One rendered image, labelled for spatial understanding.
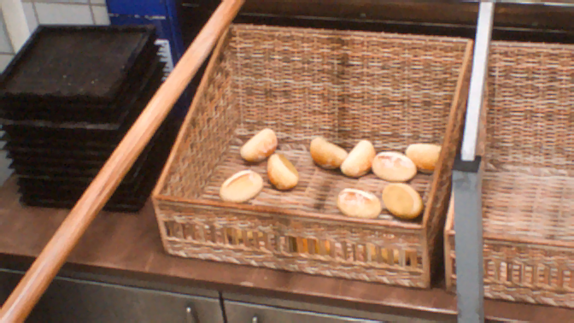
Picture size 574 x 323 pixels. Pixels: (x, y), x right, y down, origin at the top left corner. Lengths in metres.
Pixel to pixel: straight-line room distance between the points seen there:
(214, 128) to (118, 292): 0.41
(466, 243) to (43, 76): 0.98
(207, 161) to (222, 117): 0.12
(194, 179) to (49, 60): 0.40
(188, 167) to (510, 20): 0.73
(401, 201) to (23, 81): 0.82
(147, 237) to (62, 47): 0.46
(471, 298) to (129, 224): 0.79
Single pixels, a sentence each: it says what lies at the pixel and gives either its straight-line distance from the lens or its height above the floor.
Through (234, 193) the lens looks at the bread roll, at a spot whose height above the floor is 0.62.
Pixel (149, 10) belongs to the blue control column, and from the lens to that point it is 2.60.
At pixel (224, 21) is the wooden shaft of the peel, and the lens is 1.82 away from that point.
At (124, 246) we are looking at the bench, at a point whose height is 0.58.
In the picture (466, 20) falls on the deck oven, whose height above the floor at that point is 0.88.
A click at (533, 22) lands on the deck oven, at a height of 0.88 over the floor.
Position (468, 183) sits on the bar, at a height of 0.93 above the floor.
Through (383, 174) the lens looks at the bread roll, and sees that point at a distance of 2.41.
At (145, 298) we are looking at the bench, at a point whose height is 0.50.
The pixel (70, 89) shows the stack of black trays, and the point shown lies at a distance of 2.37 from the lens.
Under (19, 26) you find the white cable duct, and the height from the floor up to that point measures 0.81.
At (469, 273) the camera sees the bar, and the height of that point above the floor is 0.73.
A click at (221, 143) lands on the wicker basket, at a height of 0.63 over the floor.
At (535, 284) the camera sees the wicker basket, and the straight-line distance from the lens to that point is 2.12.
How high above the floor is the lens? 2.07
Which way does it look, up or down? 36 degrees down
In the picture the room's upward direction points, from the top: 8 degrees counter-clockwise
